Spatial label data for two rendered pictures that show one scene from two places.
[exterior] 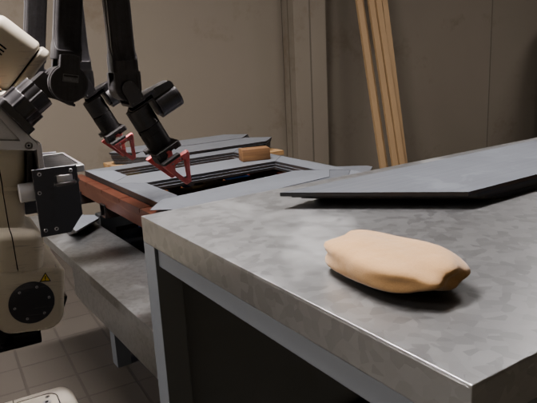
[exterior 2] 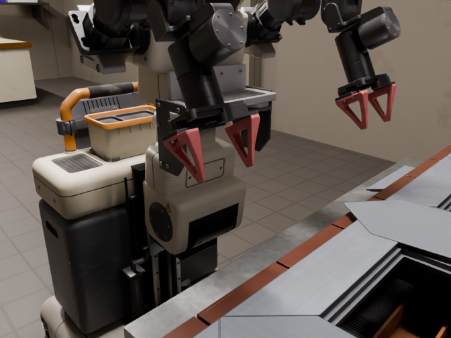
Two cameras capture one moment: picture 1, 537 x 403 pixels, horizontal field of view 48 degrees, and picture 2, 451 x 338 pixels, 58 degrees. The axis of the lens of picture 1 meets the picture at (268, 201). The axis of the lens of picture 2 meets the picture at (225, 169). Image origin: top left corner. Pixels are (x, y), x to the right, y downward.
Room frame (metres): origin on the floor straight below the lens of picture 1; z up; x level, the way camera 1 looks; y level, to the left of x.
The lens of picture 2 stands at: (1.30, -0.34, 1.21)
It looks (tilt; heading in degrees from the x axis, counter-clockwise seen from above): 21 degrees down; 77
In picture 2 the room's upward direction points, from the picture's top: straight up
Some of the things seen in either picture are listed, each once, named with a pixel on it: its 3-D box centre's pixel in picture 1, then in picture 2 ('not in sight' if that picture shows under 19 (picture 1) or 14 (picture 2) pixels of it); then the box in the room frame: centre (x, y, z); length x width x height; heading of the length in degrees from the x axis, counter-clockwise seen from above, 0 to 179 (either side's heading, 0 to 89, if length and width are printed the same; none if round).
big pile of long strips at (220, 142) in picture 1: (194, 150); not in sight; (2.95, 0.35, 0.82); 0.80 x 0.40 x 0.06; 123
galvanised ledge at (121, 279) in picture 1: (101, 256); (348, 227); (1.85, 0.55, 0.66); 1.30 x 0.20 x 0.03; 33
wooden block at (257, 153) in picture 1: (254, 153); not in sight; (2.47, 0.05, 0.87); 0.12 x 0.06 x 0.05; 108
